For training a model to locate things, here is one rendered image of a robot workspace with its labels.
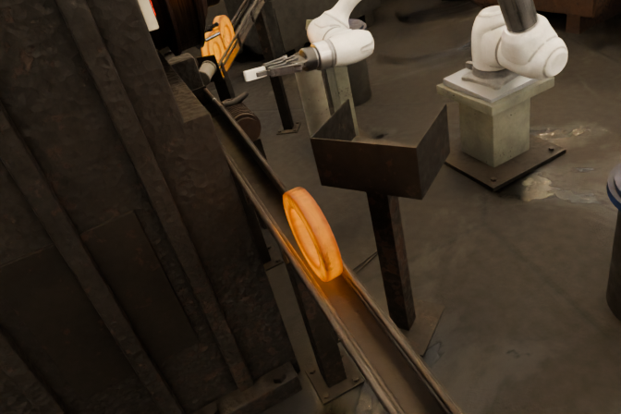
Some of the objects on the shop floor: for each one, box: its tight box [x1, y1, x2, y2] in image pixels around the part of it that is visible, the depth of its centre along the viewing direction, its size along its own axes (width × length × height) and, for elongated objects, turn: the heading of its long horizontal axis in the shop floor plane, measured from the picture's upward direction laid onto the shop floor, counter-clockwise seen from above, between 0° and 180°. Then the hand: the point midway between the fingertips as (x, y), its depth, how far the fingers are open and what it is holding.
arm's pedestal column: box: [444, 98, 566, 192], centre depth 217 cm, size 40×40×31 cm
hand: (254, 73), depth 159 cm, fingers closed
